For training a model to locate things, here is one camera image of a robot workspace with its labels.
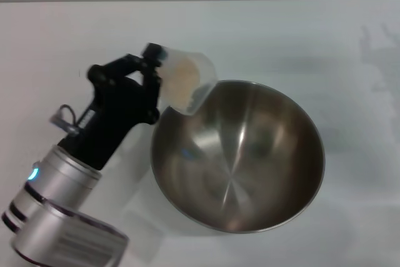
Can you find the stainless steel mixing bowl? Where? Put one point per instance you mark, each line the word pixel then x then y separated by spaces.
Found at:
pixel 243 167

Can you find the uncooked rice grains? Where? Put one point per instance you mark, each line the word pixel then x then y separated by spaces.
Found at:
pixel 182 82

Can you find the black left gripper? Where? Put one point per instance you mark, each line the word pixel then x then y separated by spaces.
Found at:
pixel 106 123

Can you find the clear plastic measuring cup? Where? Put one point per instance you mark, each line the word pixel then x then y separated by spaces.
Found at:
pixel 203 70

